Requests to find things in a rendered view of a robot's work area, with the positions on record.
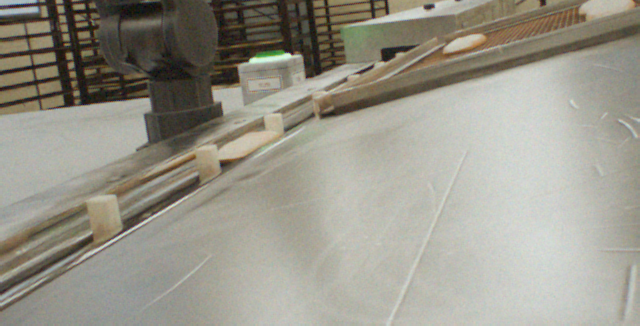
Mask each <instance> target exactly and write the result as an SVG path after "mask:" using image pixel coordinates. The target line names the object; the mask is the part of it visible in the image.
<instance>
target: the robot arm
mask: <svg viewBox="0 0 640 326"><path fill-rule="evenodd" d="M93 1H94V4H95V6H96V8H97V12H98V14H99V17H100V24H99V45H100V48H101V52H102V54H103V56H104V60H105V61H106V63H107V64H108V65H109V67H111V68H112V69H114V70H115V71H116V72H118V73H121V74H130V75H138V74H144V75H146V76H147V77H149V78H150V79H151V80H152V81H147V87H148V93H149V99H150V105H151V111H148V112H147V113H145V114H143V115H144V121H145V127H146V132H147V139H148V142H146V143H145V144H143V145H141V146H139V147H138V148H136V151H139V150H141V149H144V148H146V147H149V146H151V145H153V144H156V143H158V142H161V141H164V140H166V139H169V138H171V137H173V136H176V135H178V134H181V132H183V131H186V130H189V129H191V128H193V127H196V126H198V125H201V124H203V123H205V122H209V121H211V120H214V119H216V118H218V117H221V116H223V108H222V101H214V97H213V90H212V83H211V76H210V74H207V73H211V72H215V70H214V64H213V57H214V56H215V53H216V50H217V44H218V29H217V23H216V19H215V16H214V13H213V10H212V8H211V6H210V5H209V3H207V2H206V1H205V0H147V1H146V0H93Z"/></svg>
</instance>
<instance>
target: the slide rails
mask: <svg viewBox="0 0 640 326"><path fill-rule="evenodd" d="M314 115H315V113H314V105H313V104H311V105H310V106H308V107H306V108H303V110H301V111H299V112H297V113H295V114H293V115H291V116H289V117H287V118H285V119H283V126H284V131H286V130H288V129H290V128H291V127H293V126H295V125H297V124H298V123H300V122H302V121H304V120H307V119H308V118H310V117H312V116H314ZM198 179H199V174H198V168H197V164H196V165H194V166H193V167H191V168H189V169H187V170H185V171H182V172H180V173H178V174H176V175H174V176H172V177H170V178H168V179H166V180H165V182H164V181H163V183H161V184H158V185H156V186H154V187H152V188H150V189H148V190H146V191H144V192H142V193H140V194H138V195H137V196H134V197H132V198H130V199H128V200H126V201H124V202H122V203H120V204H118V207H119V213H120V218H121V223H122V222H124V221H126V220H128V219H130V218H131V217H133V216H136V215H138V214H139V213H141V212H143V211H145V210H147V209H148V208H150V207H152V205H154V204H155V203H157V202H160V201H162V200H164V199H165V198H167V197H169V196H171V195H172V194H174V193H176V192H178V191H180V190H181V189H183V188H186V187H188V186H189V185H191V184H193V183H195V182H197V180H198ZM93 239H94V238H93V232H92V226H91V221H90V220H88V221H86V222H83V223H81V224H79V225H78V226H76V227H74V228H72V229H70V230H68V232H66V233H64V234H62V235H59V236H57V237H55V238H53V239H51V240H50V241H48V242H46V243H44V244H42V245H40V246H38V247H36V248H33V249H31V250H29V251H27V252H25V253H23V254H21V255H20V257H18V258H16V259H14V260H12V261H10V262H7V263H5V264H3V265H1V266H0V291H2V290H4V289H5V288H7V287H10V286H12V285H13V284H15V283H17V282H19V280H21V279H22V278H24V277H26V276H28V275H29V274H31V273H33V272H36V271H38V270H39V269H41V268H43V267H45V266H46V265H48V264H50V263H52V262H54V261H55V260H57V259H60V258H62V257H63V256H65V254H67V253H69V252H71V251H72V250H74V249H76V248H78V247H79V246H81V245H83V244H86V243H88V242H89V241H91V240H93Z"/></svg>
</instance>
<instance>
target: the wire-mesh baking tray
mask: <svg viewBox="0 0 640 326"><path fill-rule="evenodd" d="M587 1H589V0H562V1H559V2H556V3H551V4H548V5H544V6H541V7H538V8H534V9H531V11H528V12H523V13H520V14H516V15H513V16H510V17H506V18H503V19H498V20H495V21H492V22H488V23H485V24H481V25H478V26H474V27H470V28H467V29H464V30H460V31H457V32H453V33H449V34H446V36H444V39H445V42H446V44H442V45H438V42H437V38H435V39H433V40H431V41H429V42H426V43H424V44H422V45H420V46H418V47H416V48H414V49H412V50H410V51H408V52H406V53H404V54H401V55H399V56H397V57H395V58H393V59H391V61H390V62H388V63H386V64H384V65H382V66H380V67H377V68H375V69H373V70H371V71H369V72H367V73H365V74H363V75H361V76H359V77H357V78H355V79H352V80H350V81H348V82H346V83H344V84H342V86H340V87H338V88H336V89H334V90H332V91H330V92H327V93H325V94H323V95H321V96H319V97H317V98H315V99H314V102H315V105H316V108H317V113H318V116H319V119H320V120H322V119H323V118H325V117H327V116H330V115H336V116H338V115H341V114H345V113H349V112H352V111H357V110H361V108H364V107H368V106H372V105H375V104H380V103H383V102H387V101H391V100H394V99H398V98H403V97H406V96H410V95H414V94H417V93H421V92H425V91H429V90H433V89H437V88H440V87H444V86H448V85H452V83H456V82H460V81H463V80H467V79H471V78H474V77H479V76H483V75H486V74H490V73H494V72H497V71H502V70H506V69H509V68H513V67H517V66H520V65H524V64H529V63H532V62H536V61H540V60H543V58H547V57H551V56H555V55H559V54H563V53H566V52H570V51H574V50H577V49H582V48H586V47H589V46H593V45H597V44H600V43H605V42H609V41H612V40H616V39H620V38H623V37H627V36H632V35H635V34H639V32H640V0H632V1H633V2H634V3H635V7H634V9H631V10H626V11H623V12H619V13H616V14H612V15H609V16H605V17H601V18H597V19H593V20H590V21H586V17H581V16H580V14H579V12H580V8H581V6H582V5H583V4H584V3H586V2H587ZM471 34H484V36H485V37H486V42H485V43H483V44H481V45H479V46H477V47H474V48H471V49H469V50H466V51H463V52H459V53H456V54H451V55H447V56H445V55H444V54H443V50H444V48H445V47H446V46H447V45H449V44H450V43H453V42H454V41H455V40H457V39H459V38H465V37H468V36H471Z"/></svg>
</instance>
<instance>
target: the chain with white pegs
mask: <svg viewBox="0 0 640 326"><path fill-rule="evenodd" d="M524 1H525V0H520V1H518V2H516V3H515V5H516V6H517V5H519V4H520V3H522V2H524ZM359 76H360V75H350V76H347V81H348V80H351V79H355V78H357V77H359ZM325 93H326V92H325V91H322V92H315V93H313V94H312V97H313V105H314V113H315V116H316V115H318V113H317V108H316V105H315V102H314V99H315V98H317V97H319V96H321V95H323V94H325ZM264 120H265V127H266V131H268V130H269V131H275V132H278V134H279V135H284V126H283V119H282V114H269V115H267V116H265V117H264ZM195 154H196V162H197V168H198V174H199V180H200V182H201V180H202V179H204V178H206V177H209V176H210V175H212V174H214V173H216V172H217V171H219V170H220V163H219V156H218V150H217V146H216V145H211V146H201V147H199V148H197V149H196V150H195ZM87 204H88V210H89V215H90V221H91V226H92V232H93V238H94V242H95V241H96V240H98V239H100V238H102V237H103V236H105V235H107V234H109V233H111V232H113V231H115V229H117V228H118V227H120V226H122V224H121V218H120V213H119V207H118V201H117V196H116V195H102V196H97V197H95V198H93V199H90V200H88V202H87Z"/></svg>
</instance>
